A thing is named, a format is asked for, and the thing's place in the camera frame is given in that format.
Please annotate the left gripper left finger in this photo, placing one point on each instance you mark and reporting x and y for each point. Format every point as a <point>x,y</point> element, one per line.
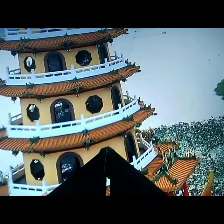
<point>90,180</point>

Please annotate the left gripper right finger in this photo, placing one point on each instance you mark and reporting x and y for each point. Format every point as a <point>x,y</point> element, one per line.
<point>126,181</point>

